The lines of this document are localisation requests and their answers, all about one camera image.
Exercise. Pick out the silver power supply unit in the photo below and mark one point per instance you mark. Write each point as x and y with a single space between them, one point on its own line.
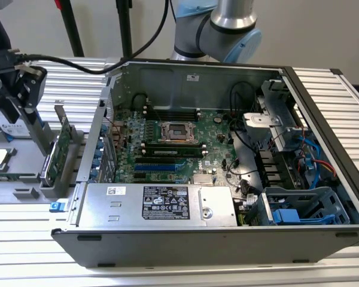
122 206

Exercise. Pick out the black tripod leg red band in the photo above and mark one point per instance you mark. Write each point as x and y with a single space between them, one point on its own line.
71 30

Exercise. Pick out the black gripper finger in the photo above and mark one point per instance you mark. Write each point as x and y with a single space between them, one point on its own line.
31 83

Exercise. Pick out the green RAM stick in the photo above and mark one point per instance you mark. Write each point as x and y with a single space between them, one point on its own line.
167 152
12 174

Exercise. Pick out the green graphics card black fan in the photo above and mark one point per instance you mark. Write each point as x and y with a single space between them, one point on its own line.
61 143

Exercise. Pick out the round silver coin battery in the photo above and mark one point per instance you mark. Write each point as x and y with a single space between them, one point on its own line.
217 119

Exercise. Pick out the metal CPU socket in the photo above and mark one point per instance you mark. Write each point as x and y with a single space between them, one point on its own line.
177 130

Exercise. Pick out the green motherboard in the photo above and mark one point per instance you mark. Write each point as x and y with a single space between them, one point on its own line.
215 140

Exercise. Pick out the grey plastic parts rack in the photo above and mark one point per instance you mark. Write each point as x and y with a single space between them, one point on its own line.
24 163

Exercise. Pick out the grey disk bay cage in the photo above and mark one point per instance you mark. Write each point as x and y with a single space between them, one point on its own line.
302 197

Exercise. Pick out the blue plastic drive latch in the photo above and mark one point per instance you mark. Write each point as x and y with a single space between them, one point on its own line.
285 216

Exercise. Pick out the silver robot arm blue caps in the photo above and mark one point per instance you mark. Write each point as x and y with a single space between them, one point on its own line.
221 18

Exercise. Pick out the open black PC case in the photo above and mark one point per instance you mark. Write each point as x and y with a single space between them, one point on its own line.
167 248

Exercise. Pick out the silver chipset heatsink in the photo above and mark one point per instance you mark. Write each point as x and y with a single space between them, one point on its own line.
203 179

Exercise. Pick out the black short expansion slot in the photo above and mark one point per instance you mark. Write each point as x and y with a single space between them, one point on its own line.
143 177

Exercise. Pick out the blue expansion slot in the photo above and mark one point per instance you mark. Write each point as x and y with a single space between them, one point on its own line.
155 168

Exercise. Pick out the black vertical stand pole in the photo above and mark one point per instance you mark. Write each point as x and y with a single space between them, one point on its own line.
125 30

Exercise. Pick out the black long expansion slot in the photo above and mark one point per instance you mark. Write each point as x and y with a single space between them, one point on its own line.
155 160

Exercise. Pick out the small blue plastic clip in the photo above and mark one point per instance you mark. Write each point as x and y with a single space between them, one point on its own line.
56 207

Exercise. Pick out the silver metal drive cage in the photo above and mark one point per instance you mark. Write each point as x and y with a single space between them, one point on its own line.
258 125

